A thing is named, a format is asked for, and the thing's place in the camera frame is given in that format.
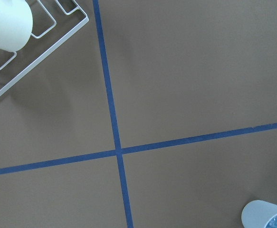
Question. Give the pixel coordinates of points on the light blue cup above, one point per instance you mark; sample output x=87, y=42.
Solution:
x=258, y=214

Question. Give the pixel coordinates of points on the white cup on rack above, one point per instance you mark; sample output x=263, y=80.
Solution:
x=16, y=24

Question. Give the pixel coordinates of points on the white wire cup rack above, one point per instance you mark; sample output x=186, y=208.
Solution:
x=54, y=22

